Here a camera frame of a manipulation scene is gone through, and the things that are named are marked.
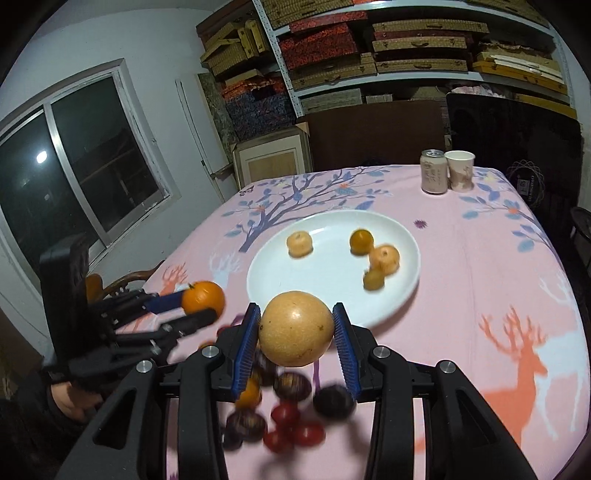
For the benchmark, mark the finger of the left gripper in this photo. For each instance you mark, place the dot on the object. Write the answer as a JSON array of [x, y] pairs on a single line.
[[159, 302], [164, 339]]

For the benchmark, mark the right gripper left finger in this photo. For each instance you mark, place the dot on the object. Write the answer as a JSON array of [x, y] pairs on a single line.
[[215, 373]]

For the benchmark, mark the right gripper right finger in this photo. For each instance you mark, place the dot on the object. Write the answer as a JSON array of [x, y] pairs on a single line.
[[375, 373]]

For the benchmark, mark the large orange mandarin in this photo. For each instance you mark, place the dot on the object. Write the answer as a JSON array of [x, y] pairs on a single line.
[[251, 397]]

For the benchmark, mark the small orange mandarin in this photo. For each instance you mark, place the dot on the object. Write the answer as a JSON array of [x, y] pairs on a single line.
[[203, 295]]

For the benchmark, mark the red cherry tomato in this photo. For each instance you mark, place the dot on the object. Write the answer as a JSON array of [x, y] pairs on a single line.
[[278, 441], [286, 415], [308, 434]]

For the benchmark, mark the yellow striped pepino melon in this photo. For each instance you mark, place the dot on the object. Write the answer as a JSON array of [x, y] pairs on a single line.
[[296, 329]]

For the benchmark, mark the left hand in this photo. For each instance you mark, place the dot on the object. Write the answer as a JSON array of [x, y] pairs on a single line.
[[73, 402]]

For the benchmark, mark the wooden chair armrest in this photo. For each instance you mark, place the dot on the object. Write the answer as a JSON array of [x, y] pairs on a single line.
[[96, 291]]

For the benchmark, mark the small green-yellow fruit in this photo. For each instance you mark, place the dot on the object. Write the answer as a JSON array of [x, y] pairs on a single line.
[[373, 280]]

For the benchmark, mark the white oval plate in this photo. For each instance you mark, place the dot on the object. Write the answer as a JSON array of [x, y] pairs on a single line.
[[331, 272]]

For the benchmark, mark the pale orange persimmon fruit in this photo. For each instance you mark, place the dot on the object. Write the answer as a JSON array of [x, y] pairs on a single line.
[[385, 258]]

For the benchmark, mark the small orange-yellow tomato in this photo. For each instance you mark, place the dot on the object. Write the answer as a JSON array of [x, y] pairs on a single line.
[[361, 242]]

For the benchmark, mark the pink deer tablecloth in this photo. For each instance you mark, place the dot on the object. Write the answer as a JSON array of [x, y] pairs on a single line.
[[492, 294]]

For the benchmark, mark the pale yellow persimmon fruit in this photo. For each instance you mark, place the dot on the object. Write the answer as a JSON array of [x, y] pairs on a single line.
[[299, 244]]

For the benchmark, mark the sliding glass window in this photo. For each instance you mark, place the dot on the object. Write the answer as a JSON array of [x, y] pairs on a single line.
[[78, 158]]

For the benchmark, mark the framed picture board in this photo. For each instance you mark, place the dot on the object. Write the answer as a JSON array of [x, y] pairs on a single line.
[[278, 154]]

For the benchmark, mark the white paper cup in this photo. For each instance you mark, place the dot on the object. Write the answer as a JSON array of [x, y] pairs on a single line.
[[461, 165]]

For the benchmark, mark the dark wooden chair back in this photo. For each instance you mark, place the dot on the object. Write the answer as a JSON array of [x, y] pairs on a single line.
[[375, 134]]

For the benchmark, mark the white metal shelf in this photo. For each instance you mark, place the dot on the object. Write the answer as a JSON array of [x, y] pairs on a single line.
[[323, 47]]

